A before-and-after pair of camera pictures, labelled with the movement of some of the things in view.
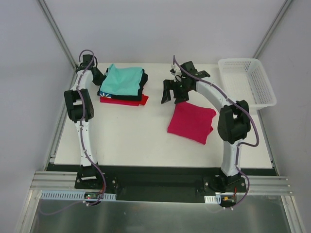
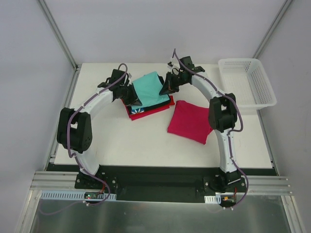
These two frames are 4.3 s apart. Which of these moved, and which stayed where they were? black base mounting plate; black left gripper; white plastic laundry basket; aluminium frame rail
Moved: black left gripper
Stayed: white plastic laundry basket; black base mounting plate; aluminium frame rail
